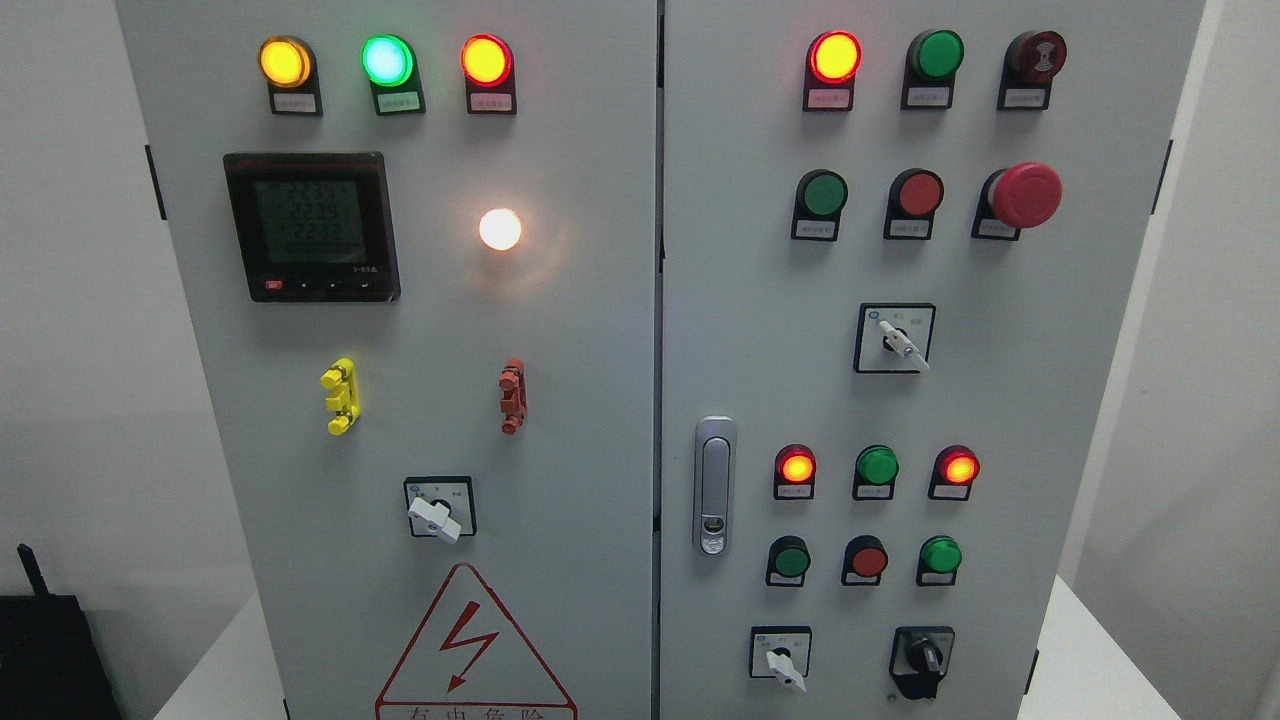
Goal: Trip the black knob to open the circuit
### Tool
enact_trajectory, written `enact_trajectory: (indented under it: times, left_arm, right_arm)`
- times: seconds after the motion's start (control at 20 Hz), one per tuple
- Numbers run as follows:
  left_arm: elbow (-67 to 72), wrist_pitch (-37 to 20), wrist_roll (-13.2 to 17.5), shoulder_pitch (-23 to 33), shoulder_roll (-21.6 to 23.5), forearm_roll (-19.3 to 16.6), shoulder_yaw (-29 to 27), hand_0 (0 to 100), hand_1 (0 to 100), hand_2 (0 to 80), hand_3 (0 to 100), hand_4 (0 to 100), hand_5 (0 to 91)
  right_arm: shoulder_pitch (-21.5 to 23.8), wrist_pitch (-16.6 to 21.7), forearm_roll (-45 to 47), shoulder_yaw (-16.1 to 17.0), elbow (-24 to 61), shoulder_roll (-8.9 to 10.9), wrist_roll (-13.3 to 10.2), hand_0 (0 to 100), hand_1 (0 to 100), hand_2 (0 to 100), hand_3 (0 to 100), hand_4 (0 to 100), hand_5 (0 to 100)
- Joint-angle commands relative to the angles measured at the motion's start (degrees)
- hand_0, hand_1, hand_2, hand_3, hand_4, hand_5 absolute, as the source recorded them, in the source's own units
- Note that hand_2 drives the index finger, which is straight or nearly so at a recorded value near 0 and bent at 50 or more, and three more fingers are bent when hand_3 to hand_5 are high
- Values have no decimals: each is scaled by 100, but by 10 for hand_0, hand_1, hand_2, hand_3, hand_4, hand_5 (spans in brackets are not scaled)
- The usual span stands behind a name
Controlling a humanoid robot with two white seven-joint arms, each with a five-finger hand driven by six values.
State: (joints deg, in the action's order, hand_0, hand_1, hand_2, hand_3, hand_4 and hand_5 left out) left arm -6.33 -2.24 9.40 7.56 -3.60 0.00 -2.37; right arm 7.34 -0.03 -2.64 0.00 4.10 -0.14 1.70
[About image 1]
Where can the red push button upper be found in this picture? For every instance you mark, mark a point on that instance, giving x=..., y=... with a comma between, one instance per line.
x=914, y=197

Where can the red terminal connector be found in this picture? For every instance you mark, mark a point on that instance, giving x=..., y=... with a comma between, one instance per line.
x=513, y=396

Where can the red push button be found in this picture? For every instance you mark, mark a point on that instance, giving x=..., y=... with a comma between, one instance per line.
x=914, y=197
x=865, y=559

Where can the white selector switch middle right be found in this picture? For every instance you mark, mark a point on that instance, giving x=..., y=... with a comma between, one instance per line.
x=893, y=338

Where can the white selector switch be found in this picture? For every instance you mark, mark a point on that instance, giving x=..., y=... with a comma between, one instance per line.
x=893, y=338
x=781, y=653

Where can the green indicator lamp top right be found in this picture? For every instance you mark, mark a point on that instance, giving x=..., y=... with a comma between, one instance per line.
x=930, y=69

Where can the red emergency stop button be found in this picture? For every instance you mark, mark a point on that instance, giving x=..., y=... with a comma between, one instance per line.
x=1016, y=198

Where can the white selector switch bottom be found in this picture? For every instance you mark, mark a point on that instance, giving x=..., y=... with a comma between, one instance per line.
x=781, y=653

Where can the black rotary knob switch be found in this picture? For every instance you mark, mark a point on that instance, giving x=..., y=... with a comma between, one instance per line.
x=919, y=660

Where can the green push button lower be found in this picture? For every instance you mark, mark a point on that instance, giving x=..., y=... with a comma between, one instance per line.
x=788, y=562

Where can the silver door lock handle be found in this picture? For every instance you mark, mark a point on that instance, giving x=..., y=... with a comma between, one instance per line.
x=715, y=443

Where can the red lamp lower right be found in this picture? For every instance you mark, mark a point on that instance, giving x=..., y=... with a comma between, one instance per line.
x=953, y=475

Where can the red lightning warning sticker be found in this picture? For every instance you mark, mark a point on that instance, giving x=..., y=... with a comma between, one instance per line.
x=469, y=659

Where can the red push button lower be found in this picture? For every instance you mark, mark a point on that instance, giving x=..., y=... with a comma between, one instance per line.
x=865, y=559

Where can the red indicator lamp top right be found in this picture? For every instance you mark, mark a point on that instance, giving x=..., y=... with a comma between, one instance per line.
x=832, y=61

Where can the lit green indicator lamp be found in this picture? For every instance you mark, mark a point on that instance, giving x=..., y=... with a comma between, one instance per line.
x=392, y=71

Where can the yellow indicator lamp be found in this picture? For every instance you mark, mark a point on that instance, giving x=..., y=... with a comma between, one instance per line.
x=289, y=67

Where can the grey electrical control cabinet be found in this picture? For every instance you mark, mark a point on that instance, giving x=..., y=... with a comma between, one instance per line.
x=654, y=159

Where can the red indicator lamp left door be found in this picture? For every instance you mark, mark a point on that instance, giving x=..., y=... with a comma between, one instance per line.
x=488, y=67

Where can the green push button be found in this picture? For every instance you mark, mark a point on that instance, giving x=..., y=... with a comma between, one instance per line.
x=788, y=562
x=820, y=196

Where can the yellow terminal connector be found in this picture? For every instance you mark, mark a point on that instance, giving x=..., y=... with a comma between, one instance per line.
x=343, y=400

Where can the green push button upper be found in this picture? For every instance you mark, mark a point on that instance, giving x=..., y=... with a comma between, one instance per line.
x=820, y=196

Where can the white lit indicator lamp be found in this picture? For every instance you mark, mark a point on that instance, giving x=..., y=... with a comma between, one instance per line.
x=500, y=229

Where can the black digital power meter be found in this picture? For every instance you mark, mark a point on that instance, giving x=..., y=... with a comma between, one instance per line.
x=314, y=227

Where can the green lamp bottom right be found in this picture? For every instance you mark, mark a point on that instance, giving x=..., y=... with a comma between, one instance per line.
x=937, y=563

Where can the red lamp lower left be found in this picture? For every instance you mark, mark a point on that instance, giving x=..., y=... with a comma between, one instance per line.
x=795, y=470

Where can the black device with antenna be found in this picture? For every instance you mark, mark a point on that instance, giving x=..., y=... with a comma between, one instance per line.
x=50, y=668

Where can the white selector switch left door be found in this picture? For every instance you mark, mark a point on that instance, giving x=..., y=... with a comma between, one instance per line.
x=440, y=507

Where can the green lamp lower middle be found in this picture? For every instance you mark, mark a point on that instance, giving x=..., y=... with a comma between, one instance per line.
x=875, y=472

